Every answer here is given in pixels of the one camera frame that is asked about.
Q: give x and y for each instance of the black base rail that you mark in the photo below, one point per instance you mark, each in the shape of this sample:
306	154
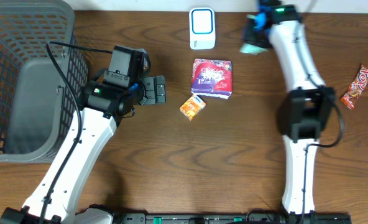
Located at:
202	218

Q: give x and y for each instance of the orange juice carton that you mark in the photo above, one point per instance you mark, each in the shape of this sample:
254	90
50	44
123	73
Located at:
192	107

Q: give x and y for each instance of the teal white snack packet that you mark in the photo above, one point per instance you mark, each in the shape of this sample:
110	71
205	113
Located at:
252	49

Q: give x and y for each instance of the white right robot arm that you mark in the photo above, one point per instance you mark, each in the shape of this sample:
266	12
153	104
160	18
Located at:
303	114

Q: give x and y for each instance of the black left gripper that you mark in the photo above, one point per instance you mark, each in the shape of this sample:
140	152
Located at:
156	90

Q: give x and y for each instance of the red chocolate bar wrapper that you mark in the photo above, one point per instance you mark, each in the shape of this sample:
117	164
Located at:
355	89

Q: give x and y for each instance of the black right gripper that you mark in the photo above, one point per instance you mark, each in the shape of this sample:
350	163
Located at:
250	35

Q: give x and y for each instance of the purple pink tissue pack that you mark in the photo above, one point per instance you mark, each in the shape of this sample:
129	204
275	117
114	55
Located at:
212	78

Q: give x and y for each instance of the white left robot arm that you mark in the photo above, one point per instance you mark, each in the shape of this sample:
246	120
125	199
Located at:
103	107

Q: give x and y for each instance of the grey plastic basket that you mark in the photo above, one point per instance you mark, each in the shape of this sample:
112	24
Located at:
38	57

